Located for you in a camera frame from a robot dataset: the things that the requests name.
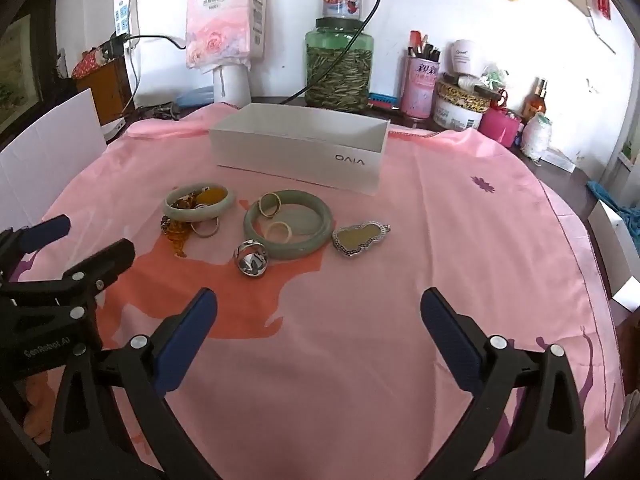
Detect white paper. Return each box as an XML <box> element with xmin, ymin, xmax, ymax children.
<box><xmin>540</xmin><ymin>147</ymin><xmax>581</xmax><ymax>173</ymax></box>

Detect large green jade bangle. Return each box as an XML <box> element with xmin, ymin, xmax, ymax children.
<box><xmin>243</xmin><ymin>190</ymin><xmax>334</xmax><ymax>256</ymax></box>

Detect blue knitted cloth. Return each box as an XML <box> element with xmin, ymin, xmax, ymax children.
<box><xmin>586</xmin><ymin>180</ymin><xmax>640</xmax><ymax>256</ymax></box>

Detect pink tin pen holder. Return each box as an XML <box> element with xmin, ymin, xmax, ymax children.
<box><xmin>401</xmin><ymin>56</ymin><xmax>440</xmax><ymax>120</ymax></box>

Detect amber carved pendant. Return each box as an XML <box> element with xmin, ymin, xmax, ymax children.
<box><xmin>161</xmin><ymin>217</ymin><xmax>193</xmax><ymax>259</ymax></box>

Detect pink printed cloth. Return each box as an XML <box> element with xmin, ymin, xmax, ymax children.
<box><xmin>10</xmin><ymin>105</ymin><xmax>626</xmax><ymax>480</ymax></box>

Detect white mesh bag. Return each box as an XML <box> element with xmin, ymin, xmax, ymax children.
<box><xmin>520</xmin><ymin>112</ymin><xmax>553</xmax><ymax>161</ymax></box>

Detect cream ring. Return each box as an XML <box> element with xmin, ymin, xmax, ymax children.
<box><xmin>264</xmin><ymin>221</ymin><xmax>294</xmax><ymax>243</ymax></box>

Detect wooden cabinet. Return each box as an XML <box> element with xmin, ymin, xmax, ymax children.
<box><xmin>75</xmin><ymin>55</ymin><xmax>133</xmax><ymax>126</ymax></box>

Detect blue face mask pack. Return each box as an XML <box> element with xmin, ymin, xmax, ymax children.
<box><xmin>175</xmin><ymin>85</ymin><xmax>216</xmax><ymax>108</ymax></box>

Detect yellow amber piece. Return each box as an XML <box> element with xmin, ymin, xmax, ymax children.
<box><xmin>197</xmin><ymin>186</ymin><xmax>229</xmax><ymax>206</ymax></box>

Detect white cream jar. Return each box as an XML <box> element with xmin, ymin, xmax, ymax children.
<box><xmin>451</xmin><ymin>39</ymin><xmax>483</xmax><ymax>77</ymax></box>

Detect chunky silver ring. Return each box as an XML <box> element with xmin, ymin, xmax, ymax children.
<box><xmin>234</xmin><ymin>240</ymin><xmax>271</xmax><ymax>277</ymax></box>

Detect white board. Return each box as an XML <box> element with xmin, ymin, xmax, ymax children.
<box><xmin>0</xmin><ymin>87</ymin><xmax>108</xmax><ymax>231</ymax></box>

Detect gold ring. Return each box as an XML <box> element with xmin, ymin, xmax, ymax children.
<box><xmin>258</xmin><ymin>193</ymin><xmax>283</xmax><ymax>219</ymax></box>

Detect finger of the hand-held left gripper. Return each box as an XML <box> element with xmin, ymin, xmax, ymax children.
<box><xmin>0</xmin><ymin>214</ymin><xmax>72</xmax><ymax>272</ymax></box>
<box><xmin>0</xmin><ymin>239</ymin><xmax>137</xmax><ymax>322</ymax></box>

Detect green white plastic bag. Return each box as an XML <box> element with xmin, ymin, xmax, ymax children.
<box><xmin>480</xmin><ymin>62</ymin><xmax>508</xmax><ymax>93</ymax></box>

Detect white power strip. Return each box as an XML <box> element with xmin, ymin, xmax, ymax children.
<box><xmin>111</xmin><ymin>0</ymin><xmax>138</xmax><ymax>38</ymax></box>

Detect white cylinder cup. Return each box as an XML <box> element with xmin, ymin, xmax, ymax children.
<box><xmin>213</xmin><ymin>65</ymin><xmax>252</xmax><ymax>108</ymax></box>

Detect amber glass bottle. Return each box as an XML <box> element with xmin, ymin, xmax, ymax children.
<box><xmin>522</xmin><ymin>77</ymin><xmax>549</xmax><ymax>121</ymax></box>

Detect pink plastic container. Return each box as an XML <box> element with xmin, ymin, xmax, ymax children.
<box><xmin>480</xmin><ymin>105</ymin><xmax>523</xmax><ymax>148</ymax></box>

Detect bunch of dark pens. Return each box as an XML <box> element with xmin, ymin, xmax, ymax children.
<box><xmin>417</xmin><ymin>35</ymin><xmax>442</xmax><ymax>61</ymax></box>

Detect white plastic tub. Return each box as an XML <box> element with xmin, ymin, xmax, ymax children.
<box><xmin>432</xmin><ymin>97</ymin><xmax>485</xmax><ymax>133</ymax></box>

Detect pink floral tissue pack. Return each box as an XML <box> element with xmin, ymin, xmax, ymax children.
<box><xmin>185</xmin><ymin>0</ymin><xmax>268</xmax><ymax>72</ymax></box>

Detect white cardboard box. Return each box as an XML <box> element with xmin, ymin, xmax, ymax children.
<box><xmin>208</xmin><ymin>103</ymin><xmax>391</xmax><ymax>196</ymax></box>

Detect framed picture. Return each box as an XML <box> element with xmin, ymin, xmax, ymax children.
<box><xmin>0</xmin><ymin>10</ymin><xmax>46</xmax><ymax>126</ymax></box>

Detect small pale jade bangle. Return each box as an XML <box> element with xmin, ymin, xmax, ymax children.
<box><xmin>164</xmin><ymin>184</ymin><xmax>237</xmax><ymax>222</ymax></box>

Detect red floral cloth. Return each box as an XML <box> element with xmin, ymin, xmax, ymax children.
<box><xmin>71</xmin><ymin>49</ymin><xmax>108</xmax><ymax>80</ymax></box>

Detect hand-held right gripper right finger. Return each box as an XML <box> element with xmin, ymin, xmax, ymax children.
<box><xmin>420</xmin><ymin>287</ymin><xmax>587</xmax><ymax>480</ymax></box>

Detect thin silver ring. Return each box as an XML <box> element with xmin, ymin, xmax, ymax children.
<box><xmin>191</xmin><ymin>217</ymin><xmax>221</xmax><ymax>239</ymax></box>

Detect gourd-shaped silver pendant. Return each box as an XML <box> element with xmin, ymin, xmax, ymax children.
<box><xmin>331</xmin><ymin>221</ymin><xmax>392</xmax><ymax>257</ymax></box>

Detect black power cable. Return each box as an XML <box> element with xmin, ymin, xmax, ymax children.
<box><xmin>100</xmin><ymin>34</ymin><xmax>188</xmax><ymax>57</ymax></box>

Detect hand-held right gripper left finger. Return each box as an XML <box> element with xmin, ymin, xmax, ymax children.
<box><xmin>50</xmin><ymin>287</ymin><xmax>221</xmax><ymax>480</ymax></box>

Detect green glass jar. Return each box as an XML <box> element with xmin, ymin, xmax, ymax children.
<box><xmin>305</xmin><ymin>17</ymin><xmax>373</xmax><ymax>112</ymax></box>

